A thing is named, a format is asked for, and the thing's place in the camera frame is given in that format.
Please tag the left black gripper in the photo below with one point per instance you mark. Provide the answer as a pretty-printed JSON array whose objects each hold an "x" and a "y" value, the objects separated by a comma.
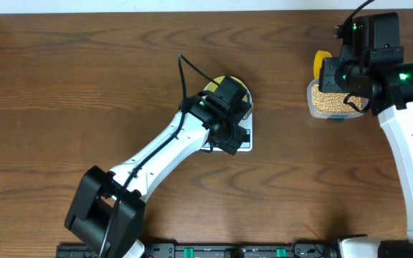
[{"x": 234, "y": 140}]

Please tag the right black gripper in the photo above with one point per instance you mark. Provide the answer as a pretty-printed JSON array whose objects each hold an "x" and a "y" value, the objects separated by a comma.
[{"x": 327, "y": 83}]

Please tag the yellow plastic measuring scoop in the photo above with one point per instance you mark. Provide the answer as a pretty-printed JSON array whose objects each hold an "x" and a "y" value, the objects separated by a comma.
[{"x": 318, "y": 62}]

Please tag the yellow plastic bowl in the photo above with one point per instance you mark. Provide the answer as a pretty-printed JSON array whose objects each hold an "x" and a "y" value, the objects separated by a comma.
[{"x": 228, "y": 89}]

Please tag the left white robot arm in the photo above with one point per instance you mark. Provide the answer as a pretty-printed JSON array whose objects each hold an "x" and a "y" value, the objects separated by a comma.
[{"x": 107, "y": 210}]

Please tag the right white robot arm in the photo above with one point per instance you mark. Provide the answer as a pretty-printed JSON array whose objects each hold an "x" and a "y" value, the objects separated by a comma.
[{"x": 371, "y": 65}]

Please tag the white digital kitchen scale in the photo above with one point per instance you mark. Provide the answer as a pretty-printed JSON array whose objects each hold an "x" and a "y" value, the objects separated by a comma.
[{"x": 245, "y": 123}]

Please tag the pile of soybeans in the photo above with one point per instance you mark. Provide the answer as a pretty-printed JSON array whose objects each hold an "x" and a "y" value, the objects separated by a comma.
[{"x": 329, "y": 102}]

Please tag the clear plastic container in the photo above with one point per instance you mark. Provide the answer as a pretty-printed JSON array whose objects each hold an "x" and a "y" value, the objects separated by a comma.
[{"x": 318, "y": 114}]

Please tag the black mounting rail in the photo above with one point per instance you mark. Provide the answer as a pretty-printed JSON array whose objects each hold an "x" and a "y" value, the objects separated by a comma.
[{"x": 168, "y": 250}]

